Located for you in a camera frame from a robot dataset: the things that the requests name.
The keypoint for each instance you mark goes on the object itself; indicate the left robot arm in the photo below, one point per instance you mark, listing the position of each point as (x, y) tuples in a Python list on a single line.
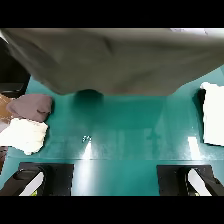
[(31, 181)]

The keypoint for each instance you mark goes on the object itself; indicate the grey garment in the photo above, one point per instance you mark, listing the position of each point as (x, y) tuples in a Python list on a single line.
[(120, 56)]

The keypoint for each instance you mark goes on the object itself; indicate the mauve garment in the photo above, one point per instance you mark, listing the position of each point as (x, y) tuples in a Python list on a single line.
[(31, 106)]

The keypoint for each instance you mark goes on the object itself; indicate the white garment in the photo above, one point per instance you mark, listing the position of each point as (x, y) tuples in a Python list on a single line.
[(25, 135), (214, 115)]

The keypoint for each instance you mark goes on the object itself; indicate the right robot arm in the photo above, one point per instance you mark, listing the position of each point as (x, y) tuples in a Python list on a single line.
[(196, 181)]

